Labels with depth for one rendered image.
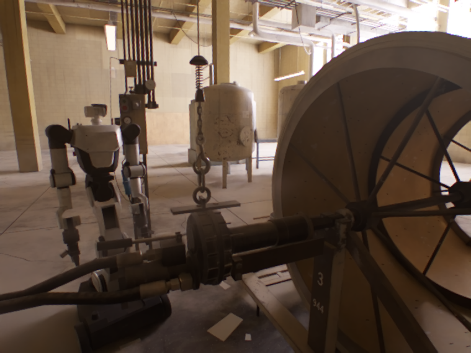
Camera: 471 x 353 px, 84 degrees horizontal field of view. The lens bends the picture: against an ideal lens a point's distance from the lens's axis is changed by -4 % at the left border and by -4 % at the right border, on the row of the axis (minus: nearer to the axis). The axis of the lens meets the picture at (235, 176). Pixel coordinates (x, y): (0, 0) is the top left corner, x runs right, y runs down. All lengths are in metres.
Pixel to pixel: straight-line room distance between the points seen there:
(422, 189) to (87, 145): 3.09
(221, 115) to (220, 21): 5.51
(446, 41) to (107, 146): 1.71
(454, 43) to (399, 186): 2.02
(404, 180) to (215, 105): 3.79
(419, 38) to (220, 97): 4.63
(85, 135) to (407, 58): 1.65
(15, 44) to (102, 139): 8.24
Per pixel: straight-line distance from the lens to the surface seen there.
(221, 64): 10.23
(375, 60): 1.43
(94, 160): 1.82
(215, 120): 5.63
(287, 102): 7.00
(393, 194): 3.01
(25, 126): 9.69
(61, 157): 1.84
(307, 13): 9.42
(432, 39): 1.30
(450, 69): 1.23
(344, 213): 1.39
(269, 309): 1.95
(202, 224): 0.95
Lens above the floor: 1.38
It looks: 11 degrees down
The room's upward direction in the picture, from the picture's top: straight up
